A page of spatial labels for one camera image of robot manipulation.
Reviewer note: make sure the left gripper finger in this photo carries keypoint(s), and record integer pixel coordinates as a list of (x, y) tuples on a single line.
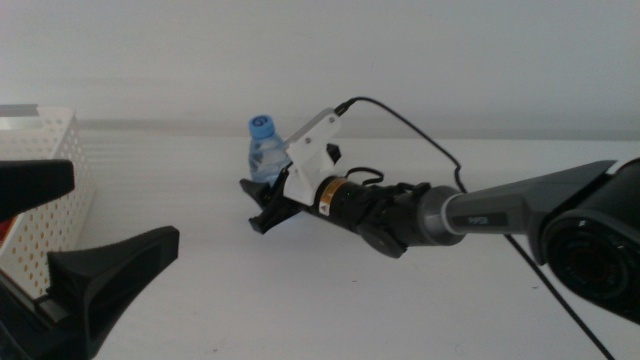
[(30, 185), (110, 270)]

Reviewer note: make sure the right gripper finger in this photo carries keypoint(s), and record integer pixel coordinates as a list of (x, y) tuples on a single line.
[(257, 192), (334, 152)]

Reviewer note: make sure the clear water bottle blue cap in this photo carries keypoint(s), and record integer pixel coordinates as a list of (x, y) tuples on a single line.
[(262, 150)]

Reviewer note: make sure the red cola can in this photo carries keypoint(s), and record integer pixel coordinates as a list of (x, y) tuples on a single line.
[(4, 231)]

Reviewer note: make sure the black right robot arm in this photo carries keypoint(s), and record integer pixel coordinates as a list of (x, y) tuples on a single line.
[(500, 205)]

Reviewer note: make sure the white perforated plastic basket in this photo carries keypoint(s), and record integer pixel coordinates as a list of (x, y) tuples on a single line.
[(55, 225)]

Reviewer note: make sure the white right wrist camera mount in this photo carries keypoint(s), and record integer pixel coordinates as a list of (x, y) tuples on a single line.
[(310, 170)]

